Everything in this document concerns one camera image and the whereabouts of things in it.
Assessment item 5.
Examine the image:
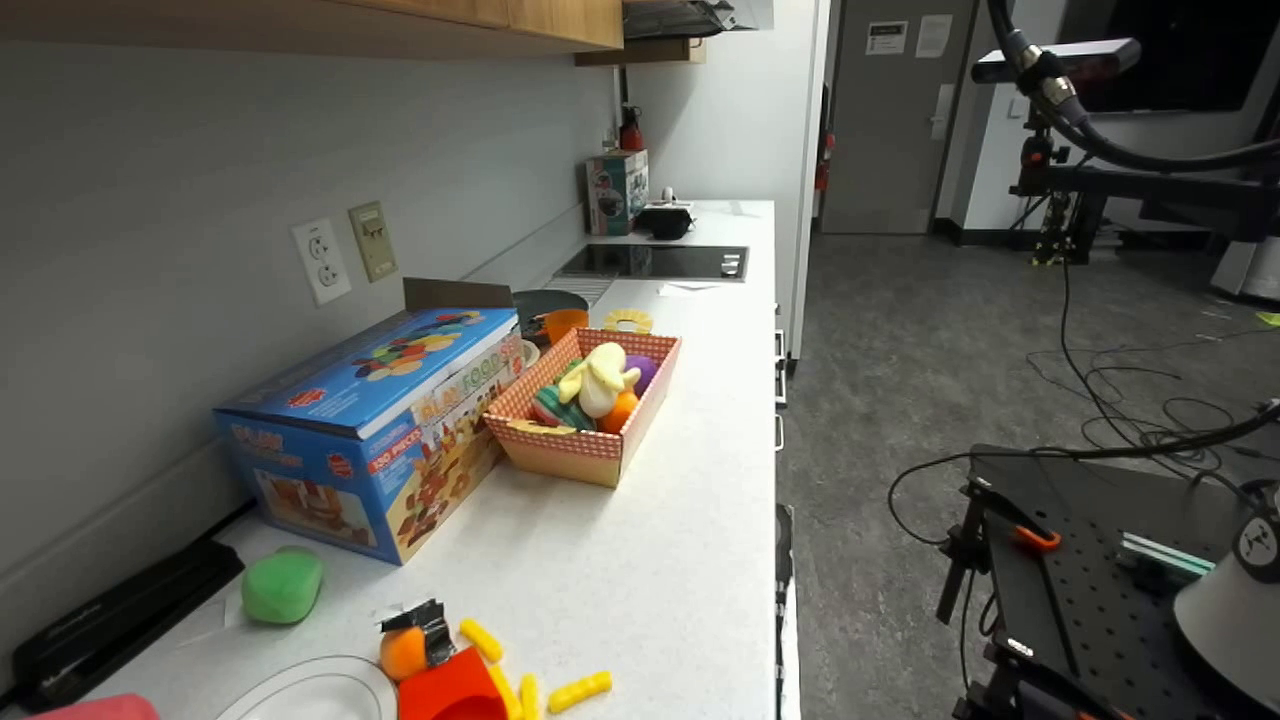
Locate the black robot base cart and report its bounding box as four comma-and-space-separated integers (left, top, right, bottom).
937, 447, 1280, 720

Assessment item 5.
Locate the yellow toy banana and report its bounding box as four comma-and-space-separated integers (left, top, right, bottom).
555, 341, 638, 421

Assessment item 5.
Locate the red checkered food basket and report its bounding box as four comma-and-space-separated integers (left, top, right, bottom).
485, 327, 678, 488

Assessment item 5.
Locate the black induction cooktop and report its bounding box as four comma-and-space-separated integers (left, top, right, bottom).
562, 244, 747, 281

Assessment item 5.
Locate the black small pan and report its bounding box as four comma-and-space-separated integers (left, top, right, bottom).
631, 203, 691, 239

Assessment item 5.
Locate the blue toy food box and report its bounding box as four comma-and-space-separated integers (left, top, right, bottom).
215, 307, 526, 562

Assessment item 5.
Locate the yellow toy fry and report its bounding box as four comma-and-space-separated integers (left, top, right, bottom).
547, 670, 616, 714

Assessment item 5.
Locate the green toy sponge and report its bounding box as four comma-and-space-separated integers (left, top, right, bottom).
241, 548, 325, 626

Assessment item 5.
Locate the white small plate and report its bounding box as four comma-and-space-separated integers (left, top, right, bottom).
215, 654, 396, 720

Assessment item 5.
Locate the coral pink cloth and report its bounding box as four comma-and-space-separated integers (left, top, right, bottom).
27, 691, 158, 720

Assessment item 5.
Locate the beige wall switch plate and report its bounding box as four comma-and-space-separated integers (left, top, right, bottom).
346, 198, 396, 281

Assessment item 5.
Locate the white wall outlet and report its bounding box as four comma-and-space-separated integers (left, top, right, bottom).
293, 218, 350, 302

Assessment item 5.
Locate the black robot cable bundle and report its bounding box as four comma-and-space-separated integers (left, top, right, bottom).
985, 0, 1280, 177

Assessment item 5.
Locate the black floor cable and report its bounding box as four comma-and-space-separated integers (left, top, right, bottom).
886, 257, 1280, 548

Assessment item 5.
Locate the black stereo camera on stand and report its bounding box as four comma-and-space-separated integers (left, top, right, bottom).
970, 36, 1138, 85

